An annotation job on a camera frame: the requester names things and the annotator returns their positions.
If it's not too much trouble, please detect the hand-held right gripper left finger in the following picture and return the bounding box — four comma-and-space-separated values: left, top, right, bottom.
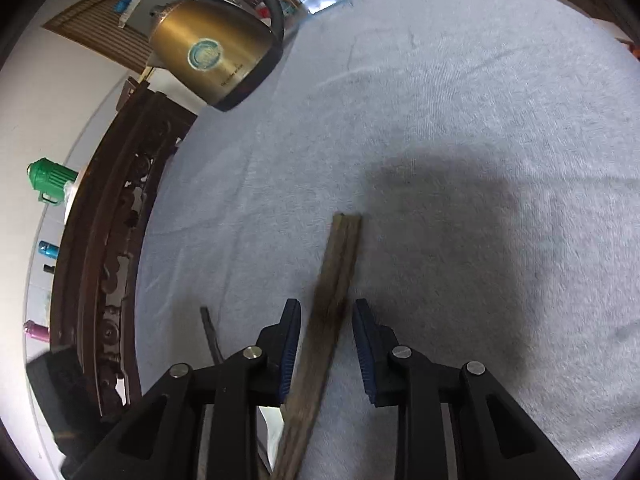
70, 298, 302, 480

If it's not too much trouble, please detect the brown wooden door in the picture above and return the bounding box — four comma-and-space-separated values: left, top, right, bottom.
42, 0, 153, 68

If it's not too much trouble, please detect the pink bottle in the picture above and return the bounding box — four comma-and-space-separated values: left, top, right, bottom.
23, 320, 51, 343

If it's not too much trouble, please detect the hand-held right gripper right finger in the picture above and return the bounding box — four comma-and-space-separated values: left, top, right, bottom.
352, 298, 581, 480

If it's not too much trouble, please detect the carved dark wooden sideboard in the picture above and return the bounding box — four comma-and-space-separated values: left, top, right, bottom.
50, 77, 198, 418

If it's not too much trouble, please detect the green thermos jug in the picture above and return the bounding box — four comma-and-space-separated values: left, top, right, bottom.
26, 158, 80, 206

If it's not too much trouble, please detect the brown wooden chopstick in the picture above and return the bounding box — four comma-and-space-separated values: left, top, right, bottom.
270, 213, 351, 480
285, 215, 363, 480

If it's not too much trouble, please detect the gold electric kettle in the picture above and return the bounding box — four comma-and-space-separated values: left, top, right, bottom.
148, 0, 286, 112

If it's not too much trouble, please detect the grey table cloth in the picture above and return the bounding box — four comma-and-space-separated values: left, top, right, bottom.
134, 0, 640, 480

